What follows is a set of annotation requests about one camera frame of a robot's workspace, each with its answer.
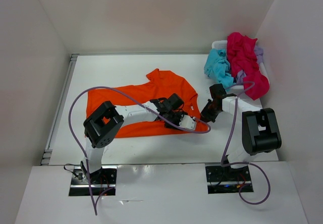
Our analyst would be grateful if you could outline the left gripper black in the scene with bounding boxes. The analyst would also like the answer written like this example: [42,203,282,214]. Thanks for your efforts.
[164,110,187,132]

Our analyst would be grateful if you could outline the orange t shirt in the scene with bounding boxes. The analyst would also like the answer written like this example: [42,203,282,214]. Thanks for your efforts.
[86,69,200,138]

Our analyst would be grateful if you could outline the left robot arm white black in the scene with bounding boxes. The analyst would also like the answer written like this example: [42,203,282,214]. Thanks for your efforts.
[81,93,195,184]

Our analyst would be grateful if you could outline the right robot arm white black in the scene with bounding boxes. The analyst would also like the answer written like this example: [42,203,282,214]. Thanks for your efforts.
[200,84,282,180]

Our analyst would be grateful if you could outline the cyan t shirt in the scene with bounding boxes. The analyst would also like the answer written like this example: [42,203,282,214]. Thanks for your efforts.
[203,48,234,88]

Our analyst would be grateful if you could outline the magenta t shirt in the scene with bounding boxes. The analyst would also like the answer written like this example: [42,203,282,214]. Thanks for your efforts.
[227,32,270,100]

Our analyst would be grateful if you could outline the white plastic basket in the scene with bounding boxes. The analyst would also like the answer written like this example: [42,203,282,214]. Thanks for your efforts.
[211,40,270,91]

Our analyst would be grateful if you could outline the lavender t shirt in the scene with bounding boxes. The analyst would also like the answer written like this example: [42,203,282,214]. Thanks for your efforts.
[235,45,263,84]

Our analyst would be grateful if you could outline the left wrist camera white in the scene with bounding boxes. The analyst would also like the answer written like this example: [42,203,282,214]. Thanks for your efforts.
[179,115,197,131]

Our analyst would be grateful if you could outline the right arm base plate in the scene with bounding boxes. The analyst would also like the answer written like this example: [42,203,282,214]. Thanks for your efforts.
[205,164,253,194]

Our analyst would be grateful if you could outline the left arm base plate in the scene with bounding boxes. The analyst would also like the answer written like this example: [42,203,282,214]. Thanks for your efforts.
[69,165,118,197]

